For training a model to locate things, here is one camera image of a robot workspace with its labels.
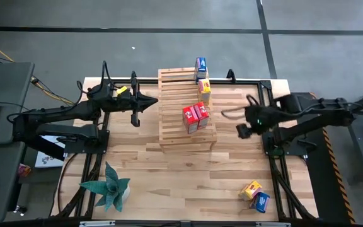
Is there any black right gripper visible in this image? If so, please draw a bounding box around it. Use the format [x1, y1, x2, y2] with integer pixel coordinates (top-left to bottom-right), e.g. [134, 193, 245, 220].
[236, 105, 275, 139]

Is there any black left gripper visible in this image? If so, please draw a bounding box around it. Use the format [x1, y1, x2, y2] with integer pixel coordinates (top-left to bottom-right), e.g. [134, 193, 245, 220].
[113, 71, 159, 127]

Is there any red cereal box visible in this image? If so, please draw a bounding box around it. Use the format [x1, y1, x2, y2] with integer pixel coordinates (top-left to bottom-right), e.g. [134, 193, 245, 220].
[193, 101, 210, 129]
[182, 106, 200, 135]

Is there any yellow cereal box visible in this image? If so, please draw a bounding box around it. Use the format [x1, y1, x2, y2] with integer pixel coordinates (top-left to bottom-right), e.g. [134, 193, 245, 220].
[197, 78, 212, 105]
[238, 180, 263, 202]

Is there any blue cereal box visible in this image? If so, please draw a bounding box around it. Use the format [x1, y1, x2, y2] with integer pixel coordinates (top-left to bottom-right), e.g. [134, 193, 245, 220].
[195, 56, 208, 83]
[250, 191, 270, 214]

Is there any wooden slatted shelf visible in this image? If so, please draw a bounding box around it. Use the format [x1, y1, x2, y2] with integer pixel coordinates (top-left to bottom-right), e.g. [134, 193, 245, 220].
[158, 67, 217, 154]

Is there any black mat with hazard stripe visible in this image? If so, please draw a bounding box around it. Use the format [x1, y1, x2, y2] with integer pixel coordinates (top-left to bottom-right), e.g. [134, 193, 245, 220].
[290, 91, 356, 224]

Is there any white plant pot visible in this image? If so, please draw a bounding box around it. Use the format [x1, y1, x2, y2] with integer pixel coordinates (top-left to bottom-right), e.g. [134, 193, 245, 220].
[121, 185, 131, 202]

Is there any green artificial plant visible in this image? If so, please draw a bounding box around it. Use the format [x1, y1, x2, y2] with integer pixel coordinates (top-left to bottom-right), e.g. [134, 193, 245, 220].
[79, 161, 131, 212]

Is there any white printed box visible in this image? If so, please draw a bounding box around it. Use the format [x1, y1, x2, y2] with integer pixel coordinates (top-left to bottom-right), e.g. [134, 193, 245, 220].
[35, 138, 66, 169]

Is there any grey desk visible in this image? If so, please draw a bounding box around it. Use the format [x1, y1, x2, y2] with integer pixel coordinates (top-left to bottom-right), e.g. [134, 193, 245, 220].
[0, 61, 36, 146]
[0, 141, 26, 223]

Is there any small pink packet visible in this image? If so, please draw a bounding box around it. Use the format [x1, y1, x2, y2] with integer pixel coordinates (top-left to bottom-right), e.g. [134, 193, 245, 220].
[17, 163, 33, 178]

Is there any small shiny metal caster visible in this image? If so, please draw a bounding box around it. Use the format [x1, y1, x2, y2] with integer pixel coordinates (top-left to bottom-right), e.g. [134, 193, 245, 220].
[13, 204, 28, 217]

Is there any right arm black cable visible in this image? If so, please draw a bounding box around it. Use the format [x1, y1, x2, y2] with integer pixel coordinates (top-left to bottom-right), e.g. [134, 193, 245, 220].
[221, 94, 258, 120]

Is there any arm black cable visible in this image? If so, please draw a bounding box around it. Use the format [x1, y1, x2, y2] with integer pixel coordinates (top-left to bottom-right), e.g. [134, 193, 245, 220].
[76, 61, 115, 96]
[221, 94, 258, 120]

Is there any black aluminium table frame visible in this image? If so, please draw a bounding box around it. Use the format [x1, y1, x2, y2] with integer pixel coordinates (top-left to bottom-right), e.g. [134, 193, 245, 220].
[54, 77, 320, 221]

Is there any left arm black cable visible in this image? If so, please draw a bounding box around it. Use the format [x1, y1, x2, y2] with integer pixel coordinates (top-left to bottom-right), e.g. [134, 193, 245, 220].
[76, 61, 115, 96]

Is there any silver metal bracket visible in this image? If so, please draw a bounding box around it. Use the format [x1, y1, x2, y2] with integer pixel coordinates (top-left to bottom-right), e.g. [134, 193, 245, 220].
[79, 220, 116, 227]
[256, 222, 291, 227]

